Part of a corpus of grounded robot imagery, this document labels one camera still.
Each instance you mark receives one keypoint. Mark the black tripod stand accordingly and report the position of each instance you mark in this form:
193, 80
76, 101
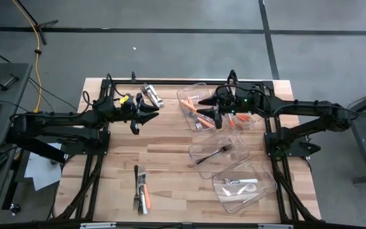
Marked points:
48, 23

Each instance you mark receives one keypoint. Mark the black desk leg beam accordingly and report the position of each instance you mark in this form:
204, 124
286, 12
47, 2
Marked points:
33, 144

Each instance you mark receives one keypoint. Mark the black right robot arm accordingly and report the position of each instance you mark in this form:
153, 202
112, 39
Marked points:
307, 106

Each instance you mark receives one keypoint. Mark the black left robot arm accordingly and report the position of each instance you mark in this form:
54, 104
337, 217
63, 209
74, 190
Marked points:
59, 116

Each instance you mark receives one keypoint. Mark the grey office desk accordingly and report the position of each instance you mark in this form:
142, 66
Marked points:
14, 95

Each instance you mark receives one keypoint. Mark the black frame hook bracket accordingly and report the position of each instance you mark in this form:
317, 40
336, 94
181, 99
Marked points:
233, 75
133, 76

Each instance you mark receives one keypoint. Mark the clear plastic bin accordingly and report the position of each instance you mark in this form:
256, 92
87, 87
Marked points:
259, 197
234, 165
181, 90
256, 127

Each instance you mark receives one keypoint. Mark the white paper sheet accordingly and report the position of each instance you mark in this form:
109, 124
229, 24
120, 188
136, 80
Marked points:
40, 173

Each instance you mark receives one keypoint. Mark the yellow tape tag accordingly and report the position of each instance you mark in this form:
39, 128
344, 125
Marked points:
124, 99

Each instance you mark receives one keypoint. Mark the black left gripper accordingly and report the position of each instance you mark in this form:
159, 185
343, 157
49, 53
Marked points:
129, 111

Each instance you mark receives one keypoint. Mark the orange cutlery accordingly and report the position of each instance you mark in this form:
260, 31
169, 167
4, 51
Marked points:
244, 117

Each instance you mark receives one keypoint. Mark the silver metal bracket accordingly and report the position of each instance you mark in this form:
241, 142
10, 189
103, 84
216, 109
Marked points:
275, 226
97, 226

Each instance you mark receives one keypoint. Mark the black aluminium table frame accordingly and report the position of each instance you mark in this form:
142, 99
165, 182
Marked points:
170, 82

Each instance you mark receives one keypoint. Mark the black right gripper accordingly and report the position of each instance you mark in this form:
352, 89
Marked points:
234, 100

